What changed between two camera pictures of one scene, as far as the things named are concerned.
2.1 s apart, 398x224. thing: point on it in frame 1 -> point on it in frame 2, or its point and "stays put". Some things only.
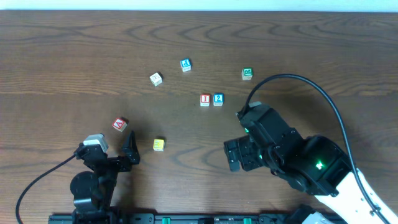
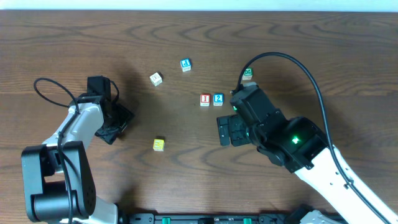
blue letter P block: x=186 y=65 stays put
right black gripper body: x=237 y=152 -> x=234 y=131
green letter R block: x=247 y=73 stays put
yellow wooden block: x=158 y=145 stays put
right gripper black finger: x=232 y=148 -> x=223 y=122
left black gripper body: x=109 y=162 -> x=117 y=125
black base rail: x=178 y=218 stays put
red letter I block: x=204 y=99 stays put
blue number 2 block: x=218 y=99 stays put
